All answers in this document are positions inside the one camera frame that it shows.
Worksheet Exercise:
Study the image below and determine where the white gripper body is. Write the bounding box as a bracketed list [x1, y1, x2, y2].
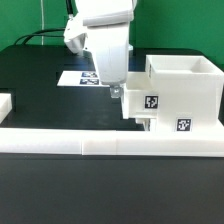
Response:
[87, 21, 130, 86]

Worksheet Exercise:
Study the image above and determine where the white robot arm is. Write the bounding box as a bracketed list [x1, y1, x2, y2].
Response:
[64, 0, 138, 98]

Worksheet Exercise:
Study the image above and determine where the white drawer front one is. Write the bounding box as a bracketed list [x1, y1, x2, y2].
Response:
[135, 118, 156, 132]

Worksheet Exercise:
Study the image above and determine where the white foam border frame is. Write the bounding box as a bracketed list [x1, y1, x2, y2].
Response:
[0, 90, 224, 157]

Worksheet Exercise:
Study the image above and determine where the white drawer one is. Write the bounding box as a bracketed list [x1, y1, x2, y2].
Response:
[121, 72, 159, 119]
[135, 118, 156, 132]

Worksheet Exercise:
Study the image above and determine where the fiducial marker sheet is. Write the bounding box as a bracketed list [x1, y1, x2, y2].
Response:
[57, 71, 102, 87]

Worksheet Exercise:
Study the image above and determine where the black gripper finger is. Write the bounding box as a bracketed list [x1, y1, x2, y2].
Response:
[110, 86, 121, 98]

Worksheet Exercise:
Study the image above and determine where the black cable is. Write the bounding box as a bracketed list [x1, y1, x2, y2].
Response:
[13, 0, 78, 46]

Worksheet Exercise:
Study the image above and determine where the white drawer cabinet box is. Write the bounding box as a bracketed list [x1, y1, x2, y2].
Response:
[144, 55, 224, 132]

